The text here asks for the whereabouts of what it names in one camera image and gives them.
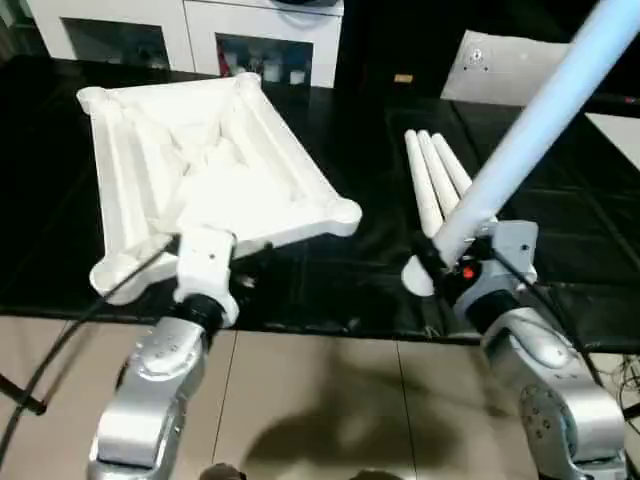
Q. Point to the white cabinet with glass doors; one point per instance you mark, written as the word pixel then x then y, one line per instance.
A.
pixel 150 35

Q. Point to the black work mat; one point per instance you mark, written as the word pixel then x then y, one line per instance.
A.
pixel 50 200

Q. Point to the small brown block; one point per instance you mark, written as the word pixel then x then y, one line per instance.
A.
pixel 403 78

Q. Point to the black tripod leg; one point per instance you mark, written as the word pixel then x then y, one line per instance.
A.
pixel 22 395

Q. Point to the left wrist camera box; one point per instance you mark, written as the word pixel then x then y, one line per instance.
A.
pixel 208 270

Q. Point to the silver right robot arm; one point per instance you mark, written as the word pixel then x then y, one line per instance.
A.
pixel 550 390

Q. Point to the flat white board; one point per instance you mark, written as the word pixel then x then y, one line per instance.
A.
pixel 618 135

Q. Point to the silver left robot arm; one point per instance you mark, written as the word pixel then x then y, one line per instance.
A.
pixel 155 390

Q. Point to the white plastic table top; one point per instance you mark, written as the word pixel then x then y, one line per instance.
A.
pixel 200 160

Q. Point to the white plastic bag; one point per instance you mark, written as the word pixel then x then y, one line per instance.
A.
pixel 500 70

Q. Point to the dark round object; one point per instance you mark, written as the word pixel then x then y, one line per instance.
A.
pixel 308 3

